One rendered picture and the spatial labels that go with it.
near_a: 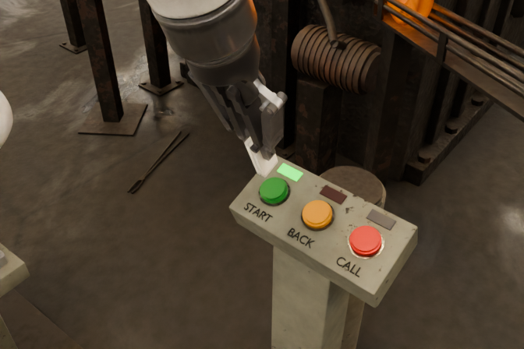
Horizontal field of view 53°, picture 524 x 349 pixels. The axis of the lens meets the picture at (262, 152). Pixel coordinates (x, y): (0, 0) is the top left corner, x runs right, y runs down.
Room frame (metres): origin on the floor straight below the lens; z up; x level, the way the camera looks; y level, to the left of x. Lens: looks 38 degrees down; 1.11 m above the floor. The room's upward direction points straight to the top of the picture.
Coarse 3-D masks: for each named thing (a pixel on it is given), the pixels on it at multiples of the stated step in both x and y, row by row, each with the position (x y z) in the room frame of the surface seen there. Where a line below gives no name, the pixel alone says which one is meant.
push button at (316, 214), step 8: (320, 200) 0.53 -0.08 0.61; (304, 208) 0.52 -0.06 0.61; (312, 208) 0.51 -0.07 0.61; (320, 208) 0.51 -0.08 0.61; (328, 208) 0.51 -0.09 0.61; (304, 216) 0.51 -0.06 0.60; (312, 216) 0.50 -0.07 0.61; (320, 216) 0.50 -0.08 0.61; (328, 216) 0.50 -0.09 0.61; (312, 224) 0.49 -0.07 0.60; (320, 224) 0.49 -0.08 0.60
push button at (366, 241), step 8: (352, 232) 0.47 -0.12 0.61; (360, 232) 0.47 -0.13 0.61; (368, 232) 0.47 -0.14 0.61; (376, 232) 0.47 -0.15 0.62; (352, 240) 0.46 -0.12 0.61; (360, 240) 0.46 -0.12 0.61; (368, 240) 0.46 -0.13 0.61; (376, 240) 0.46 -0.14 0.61; (352, 248) 0.45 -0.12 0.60; (360, 248) 0.45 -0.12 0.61; (368, 248) 0.45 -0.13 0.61; (376, 248) 0.45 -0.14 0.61
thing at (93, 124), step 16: (80, 0) 1.58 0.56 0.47; (96, 0) 1.59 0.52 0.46; (80, 16) 1.58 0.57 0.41; (96, 16) 1.58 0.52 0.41; (96, 32) 1.58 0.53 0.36; (96, 48) 1.58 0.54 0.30; (96, 64) 1.58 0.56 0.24; (112, 64) 1.62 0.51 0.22; (96, 80) 1.58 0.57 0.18; (112, 80) 1.59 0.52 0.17; (112, 96) 1.58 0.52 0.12; (96, 112) 1.64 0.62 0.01; (112, 112) 1.58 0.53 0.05; (128, 112) 1.64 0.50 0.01; (80, 128) 1.54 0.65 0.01; (96, 128) 1.54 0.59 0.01; (112, 128) 1.54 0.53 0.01; (128, 128) 1.54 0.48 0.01
